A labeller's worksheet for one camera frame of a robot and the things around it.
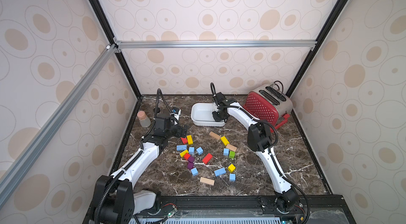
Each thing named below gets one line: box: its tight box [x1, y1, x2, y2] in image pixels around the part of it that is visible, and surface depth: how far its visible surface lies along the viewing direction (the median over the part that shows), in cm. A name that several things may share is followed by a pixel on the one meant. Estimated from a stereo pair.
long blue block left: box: [176, 144, 188, 151], surface depth 94 cm
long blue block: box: [213, 167, 227, 177], surface depth 85 cm
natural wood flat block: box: [199, 176, 216, 186], surface depth 82 cm
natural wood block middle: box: [225, 143, 238, 152], surface depth 92 cm
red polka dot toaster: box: [243, 80, 294, 129], surface depth 96 cm
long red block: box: [201, 153, 214, 165], surface depth 90 cm
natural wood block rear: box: [208, 131, 221, 140], surface depth 99 cm
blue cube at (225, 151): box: [223, 147, 230, 156], surface depth 91 cm
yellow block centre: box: [220, 135, 230, 147], surface depth 98 cm
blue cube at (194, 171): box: [190, 166, 199, 177], surface depth 84 cm
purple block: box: [187, 155, 196, 171], surface depth 89 cm
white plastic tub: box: [190, 102, 227, 127], surface depth 106 cm
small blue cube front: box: [228, 173, 237, 182], surface depth 83 cm
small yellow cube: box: [227, 163, 236, 173], surface depth 85 cm
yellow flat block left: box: [186, 134, 194, 145], surface depth 97 cm
